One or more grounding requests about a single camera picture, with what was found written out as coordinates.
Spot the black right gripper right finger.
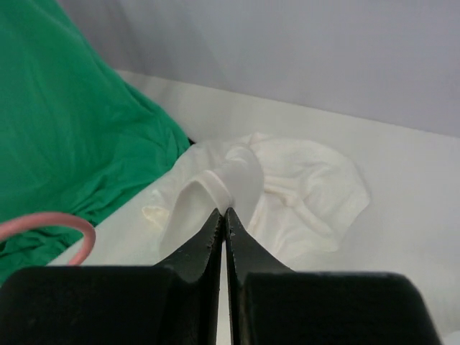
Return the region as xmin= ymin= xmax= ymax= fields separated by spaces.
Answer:
xmin=224 ymin=209 xmax=441 ymax=344

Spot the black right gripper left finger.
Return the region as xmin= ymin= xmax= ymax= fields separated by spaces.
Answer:
xmin=1 ymin=211 xmax=221 ymax=344

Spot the white tank top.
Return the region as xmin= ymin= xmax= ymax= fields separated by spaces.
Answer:
xmin=46 ymin=132 xmax=372 ymax=267

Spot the pink plastic hanger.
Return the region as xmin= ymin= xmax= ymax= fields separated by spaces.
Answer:
xmin=0 ymin=211 xmax=97 ymax=267

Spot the green tank top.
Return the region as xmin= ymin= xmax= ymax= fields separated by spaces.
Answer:
xmin=0 ymin=0 xmax=191 ymax=285

